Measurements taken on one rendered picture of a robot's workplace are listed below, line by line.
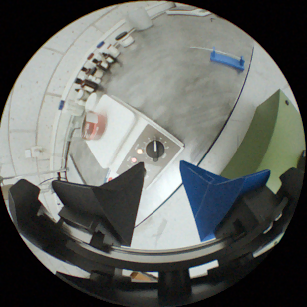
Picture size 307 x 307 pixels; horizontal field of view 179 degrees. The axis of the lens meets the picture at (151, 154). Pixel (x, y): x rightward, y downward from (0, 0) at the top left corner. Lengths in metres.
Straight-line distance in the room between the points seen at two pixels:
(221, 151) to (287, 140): 0.14
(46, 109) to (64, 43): 0.37
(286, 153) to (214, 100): 0.17
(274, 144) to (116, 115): 0.24
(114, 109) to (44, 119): 0.57
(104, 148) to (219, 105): 0.25
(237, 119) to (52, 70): 0.75
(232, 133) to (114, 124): 0.23
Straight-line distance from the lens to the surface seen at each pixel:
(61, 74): 0.66
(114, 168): 0.20
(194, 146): 0.21
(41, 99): 0.67
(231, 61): 0.34
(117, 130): 0.17
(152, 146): 0.17
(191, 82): 0.26
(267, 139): 0.16
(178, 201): 0.24
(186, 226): 0.28
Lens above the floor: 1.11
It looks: 65 degrees down
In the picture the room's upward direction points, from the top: 97 degrees counter-clockwise
